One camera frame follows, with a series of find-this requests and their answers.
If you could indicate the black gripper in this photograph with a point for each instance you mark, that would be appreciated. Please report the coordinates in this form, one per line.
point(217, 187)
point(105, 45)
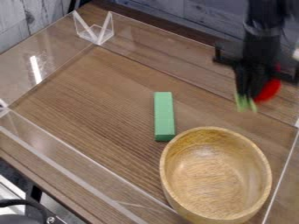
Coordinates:
point(257, 50)

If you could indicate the red plush strawberry toy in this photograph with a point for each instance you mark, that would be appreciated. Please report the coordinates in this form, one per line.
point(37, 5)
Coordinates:
point(268, 92)

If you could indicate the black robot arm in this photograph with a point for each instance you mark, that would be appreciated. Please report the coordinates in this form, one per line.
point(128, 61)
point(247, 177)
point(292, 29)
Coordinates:
point(265, 19)

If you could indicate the green rectangular block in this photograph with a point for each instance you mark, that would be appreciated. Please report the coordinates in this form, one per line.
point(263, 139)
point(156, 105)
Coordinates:
point(162, 116)

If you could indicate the wooden oval bowl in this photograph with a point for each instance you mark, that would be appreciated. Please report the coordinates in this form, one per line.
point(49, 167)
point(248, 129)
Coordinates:
point(215, 175)

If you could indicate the black equipment under table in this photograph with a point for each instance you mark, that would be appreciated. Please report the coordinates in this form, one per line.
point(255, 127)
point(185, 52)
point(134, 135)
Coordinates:
point(34, 213)

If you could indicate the clear acrylic corner bracket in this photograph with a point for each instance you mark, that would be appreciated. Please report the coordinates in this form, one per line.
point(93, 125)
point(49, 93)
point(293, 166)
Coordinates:
point(97, 34)

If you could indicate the clear acrylic tray wall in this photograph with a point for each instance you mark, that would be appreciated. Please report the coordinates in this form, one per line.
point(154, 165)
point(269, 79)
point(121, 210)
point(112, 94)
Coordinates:
point(86, 187)

